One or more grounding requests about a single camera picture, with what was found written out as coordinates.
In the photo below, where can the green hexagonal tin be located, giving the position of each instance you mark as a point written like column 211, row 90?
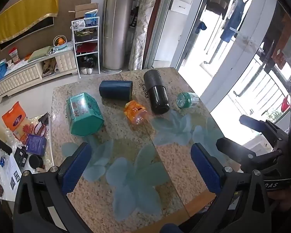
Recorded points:
column 83, row 114

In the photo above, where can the teal basket with oranges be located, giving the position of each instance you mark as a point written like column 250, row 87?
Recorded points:
column 60, row 43

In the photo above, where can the black cylinder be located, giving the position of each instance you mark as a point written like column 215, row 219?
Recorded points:
column 0, row 144

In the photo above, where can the black thermos bottle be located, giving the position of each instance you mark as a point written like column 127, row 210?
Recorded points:
column 156, row 94

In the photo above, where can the blue box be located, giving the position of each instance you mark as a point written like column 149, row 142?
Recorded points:
column 91, row 20

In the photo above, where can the white shoes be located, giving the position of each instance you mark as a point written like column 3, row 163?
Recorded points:
column 86, row 70

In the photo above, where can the white metal rack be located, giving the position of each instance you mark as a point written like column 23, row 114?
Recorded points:
column 74, row 53

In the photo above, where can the cardboard box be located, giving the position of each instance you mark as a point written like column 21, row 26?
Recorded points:
column 83, row 9

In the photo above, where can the dark blue cup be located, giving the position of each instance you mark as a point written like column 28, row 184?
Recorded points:
column 115, row 90

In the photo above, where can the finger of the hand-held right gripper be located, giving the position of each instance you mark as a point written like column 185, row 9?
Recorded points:
column 257, row 125
column 235, row 148

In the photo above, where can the black box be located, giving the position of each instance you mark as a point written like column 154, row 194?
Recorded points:
column 21, row 157

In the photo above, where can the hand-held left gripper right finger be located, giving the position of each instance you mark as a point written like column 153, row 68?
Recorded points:
column 206, row 170

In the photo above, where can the patterned curtain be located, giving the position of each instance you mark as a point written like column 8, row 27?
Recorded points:
column 140, row 29

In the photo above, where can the blue hanging cloth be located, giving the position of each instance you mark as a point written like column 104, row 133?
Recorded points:
column 200, row 28

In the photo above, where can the black television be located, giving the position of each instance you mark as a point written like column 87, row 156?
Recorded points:
column 26, row 36

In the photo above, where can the green cushion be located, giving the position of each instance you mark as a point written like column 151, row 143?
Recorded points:
column 40, row 53

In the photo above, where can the blue bag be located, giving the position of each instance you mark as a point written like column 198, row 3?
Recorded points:
column 0, row 70

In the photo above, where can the clear green small bottle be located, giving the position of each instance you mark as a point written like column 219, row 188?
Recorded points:
column 185, row 99

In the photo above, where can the white tv cabinet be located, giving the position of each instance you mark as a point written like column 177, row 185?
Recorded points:
column 19, row 77

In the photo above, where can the hanging blue clothes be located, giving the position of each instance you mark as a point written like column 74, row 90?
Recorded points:
column 234, row 21

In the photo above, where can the silver standing air conditioner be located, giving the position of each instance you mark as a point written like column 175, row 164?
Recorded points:
column 115, row 29

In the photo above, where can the brown bag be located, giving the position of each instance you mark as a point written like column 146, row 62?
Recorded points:
column 49, row 66

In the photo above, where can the purple box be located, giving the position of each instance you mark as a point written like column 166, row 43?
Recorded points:
column 36, row 145

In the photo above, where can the white plastic bag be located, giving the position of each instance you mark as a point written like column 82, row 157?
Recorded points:
column 78, row 24

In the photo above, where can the red snack bag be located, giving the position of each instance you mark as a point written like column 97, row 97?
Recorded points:
column 14, row 56

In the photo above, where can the black round lid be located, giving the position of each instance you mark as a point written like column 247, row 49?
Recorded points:
column 36, row 162

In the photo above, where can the yellow cloth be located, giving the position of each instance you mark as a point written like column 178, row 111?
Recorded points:
column 21, row 17

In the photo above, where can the orange gift bag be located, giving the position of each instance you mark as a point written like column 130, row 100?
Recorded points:
column 15, row 121

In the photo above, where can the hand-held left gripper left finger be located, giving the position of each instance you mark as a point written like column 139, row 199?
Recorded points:
column 75, row 167

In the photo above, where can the orange plastic jar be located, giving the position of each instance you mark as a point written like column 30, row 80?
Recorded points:
column 135, row 112

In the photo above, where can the black shoes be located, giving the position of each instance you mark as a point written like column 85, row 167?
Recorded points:
column 87, row 62

